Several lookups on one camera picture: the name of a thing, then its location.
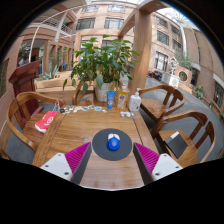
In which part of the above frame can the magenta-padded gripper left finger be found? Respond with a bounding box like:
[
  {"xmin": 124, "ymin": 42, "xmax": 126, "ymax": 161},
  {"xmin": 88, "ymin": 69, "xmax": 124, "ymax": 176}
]
[{"xmin": 39, "ymin": 141, "xmax": 93, "ymax": 185}]

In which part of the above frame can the blue and white computer mouse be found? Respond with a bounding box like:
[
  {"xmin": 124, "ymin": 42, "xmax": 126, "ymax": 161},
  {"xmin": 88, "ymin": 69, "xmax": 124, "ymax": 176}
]
[{"xmin": 106, "ymin": 133, "xmax": 121, "ymax": 152}]

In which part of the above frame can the blue squeeze tube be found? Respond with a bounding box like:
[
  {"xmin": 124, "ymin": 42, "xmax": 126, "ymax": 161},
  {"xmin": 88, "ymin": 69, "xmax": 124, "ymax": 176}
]
[{"xmin": 106, "ymin": 89, "xmax": 116, "ymax": 112}]

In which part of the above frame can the small white case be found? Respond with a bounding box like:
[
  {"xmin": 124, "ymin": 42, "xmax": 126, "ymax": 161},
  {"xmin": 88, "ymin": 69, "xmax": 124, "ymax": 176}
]
[{"xmin": 119, "ymin": 111, "xmax": 135, "ymax": 119}]

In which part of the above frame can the round dark grey mouse pad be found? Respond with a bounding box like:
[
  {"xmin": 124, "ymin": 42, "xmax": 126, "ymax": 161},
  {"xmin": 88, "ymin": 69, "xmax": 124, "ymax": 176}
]
[{"xmin": 91, "ymin": 128, "xmax": 134, "ymax": 162}]

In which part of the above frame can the wooden armchair with black notebook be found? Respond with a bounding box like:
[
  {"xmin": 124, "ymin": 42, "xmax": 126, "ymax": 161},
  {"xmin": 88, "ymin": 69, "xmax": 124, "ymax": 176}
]
[{"xmin": 150, "ymin": 110, "xmax": 217, "ymax": 164}]

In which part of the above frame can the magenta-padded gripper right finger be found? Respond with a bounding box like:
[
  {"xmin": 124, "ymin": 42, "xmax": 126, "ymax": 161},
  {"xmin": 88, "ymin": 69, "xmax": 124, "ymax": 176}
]
[{"xmin": 132, "ymin": 142, "xmax": 184, "ymax": 186}]

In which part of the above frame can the large green potted plant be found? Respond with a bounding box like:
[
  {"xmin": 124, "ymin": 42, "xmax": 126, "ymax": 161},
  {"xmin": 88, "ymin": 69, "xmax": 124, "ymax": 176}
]
[{"xmin": 62, "ymin": 33, "xmax": 141, "ymax": 103}]

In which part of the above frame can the empty wooden armchair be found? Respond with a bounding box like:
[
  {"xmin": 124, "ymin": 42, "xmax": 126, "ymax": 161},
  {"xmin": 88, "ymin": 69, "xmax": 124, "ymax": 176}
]
[{"xmin": 138, "ymin": 84, "xmax": 186, "ymax": 126}]

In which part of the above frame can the yellow liquid bottle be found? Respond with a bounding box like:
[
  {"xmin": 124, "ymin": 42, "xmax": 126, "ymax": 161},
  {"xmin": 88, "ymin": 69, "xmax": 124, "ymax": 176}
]
[{"xmin": 116, "ymin": 83, "xmax": 130, "ymax": 112}]

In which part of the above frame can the wooden chair behind plant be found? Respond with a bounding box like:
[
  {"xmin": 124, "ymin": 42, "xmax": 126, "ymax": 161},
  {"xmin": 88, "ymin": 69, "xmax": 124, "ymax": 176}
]
[{"xmin": 72, "ymin": 79, "xmax": 98, "ymax": 106}]

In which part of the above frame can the wooden armchair with red bag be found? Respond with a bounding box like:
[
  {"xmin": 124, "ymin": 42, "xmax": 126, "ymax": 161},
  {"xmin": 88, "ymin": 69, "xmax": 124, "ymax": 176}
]
[{"xmin": 0, "ymin": 91, "xmax": 66, "ymax": 160}]

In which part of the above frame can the white pump dispenser bottle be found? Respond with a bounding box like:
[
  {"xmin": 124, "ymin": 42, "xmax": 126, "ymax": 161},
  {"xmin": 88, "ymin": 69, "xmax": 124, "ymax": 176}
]
[{"xmin": 128, "ymin": 87, "xmax": 143, "ymax": 112}]

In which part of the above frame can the dark red wooden lectern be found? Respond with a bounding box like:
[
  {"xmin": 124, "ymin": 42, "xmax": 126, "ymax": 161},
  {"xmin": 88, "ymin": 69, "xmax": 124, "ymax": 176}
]
[{"xmin": 8, "ymin": 59, "xmax": 41, "ymax": 118}]

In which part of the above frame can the white statue on pedestal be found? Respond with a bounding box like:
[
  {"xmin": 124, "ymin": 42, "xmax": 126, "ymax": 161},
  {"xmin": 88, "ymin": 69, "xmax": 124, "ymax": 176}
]
[{"xmin": 167, "ymin": 56, "xmax": 181, "ymax": 89}]

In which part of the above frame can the black notebook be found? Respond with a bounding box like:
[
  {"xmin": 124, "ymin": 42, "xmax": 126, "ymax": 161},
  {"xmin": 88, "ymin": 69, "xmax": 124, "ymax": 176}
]
[{"xmin": 164, "ymin": 130, "xmax": 189, "ymax": 160}]

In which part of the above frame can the red and white bag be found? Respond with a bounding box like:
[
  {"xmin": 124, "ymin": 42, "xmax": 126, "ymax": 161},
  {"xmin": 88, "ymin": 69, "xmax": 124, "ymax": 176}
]
[{"xmin": 34, "ymin": 109, "xmax": 60, "ymax": 134}]

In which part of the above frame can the green agave plant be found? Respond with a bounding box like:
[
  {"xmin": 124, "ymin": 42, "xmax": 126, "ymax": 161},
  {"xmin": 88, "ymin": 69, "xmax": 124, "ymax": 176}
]
[{"xmin": 39, "ymin": 64, "xmax": 60, "ymax": 81}]

